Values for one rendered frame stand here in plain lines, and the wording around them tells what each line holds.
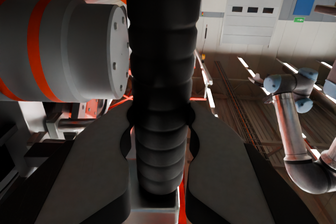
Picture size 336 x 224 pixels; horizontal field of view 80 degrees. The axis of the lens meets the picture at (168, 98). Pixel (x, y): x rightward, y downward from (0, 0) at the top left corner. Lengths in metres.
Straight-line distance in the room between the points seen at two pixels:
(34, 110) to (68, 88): 0.14
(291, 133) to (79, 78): 0.83
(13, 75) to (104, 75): 0.10
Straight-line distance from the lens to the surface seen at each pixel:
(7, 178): 0.51
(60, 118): 0.43
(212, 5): 11.43
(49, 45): 0.26
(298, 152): 0.94
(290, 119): 0.94
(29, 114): 0.39
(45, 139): 0.39
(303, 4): 15.06
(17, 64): 0.28
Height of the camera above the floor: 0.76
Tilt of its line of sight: 29 degrees up
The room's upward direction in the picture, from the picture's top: 178 degrees counter-clockwise
